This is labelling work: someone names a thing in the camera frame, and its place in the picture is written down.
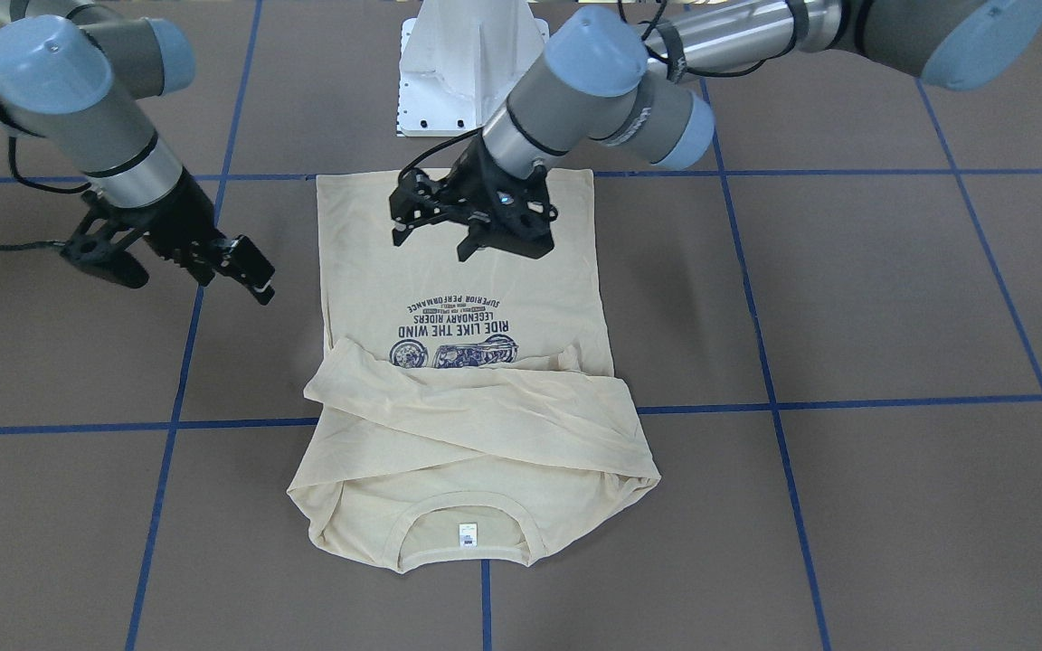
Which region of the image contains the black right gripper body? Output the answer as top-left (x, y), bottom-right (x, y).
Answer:
top-left (61, 170), bottom-right (223, 287)

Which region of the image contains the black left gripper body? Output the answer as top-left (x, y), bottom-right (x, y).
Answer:
top-left (439, 136), bottom-right (559, 259)

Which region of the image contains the cream long-sleeve printed shirt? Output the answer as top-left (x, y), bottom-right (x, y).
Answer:
top-left (287, 170), bottom-right (661, 573)

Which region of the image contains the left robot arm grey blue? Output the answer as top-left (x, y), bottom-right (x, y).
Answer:
top-left (389, 1), bottom-right (1042, 260)

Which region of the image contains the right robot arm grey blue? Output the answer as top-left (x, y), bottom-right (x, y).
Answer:
top-left (0, 1), bottom-right (276, 305)

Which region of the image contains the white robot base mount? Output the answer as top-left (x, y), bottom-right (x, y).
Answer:
top-left (396, 1), bottom-right (551, 137)

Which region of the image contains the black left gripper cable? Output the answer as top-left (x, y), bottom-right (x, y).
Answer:
top-left (399, 0), bottom-right (793, 186)

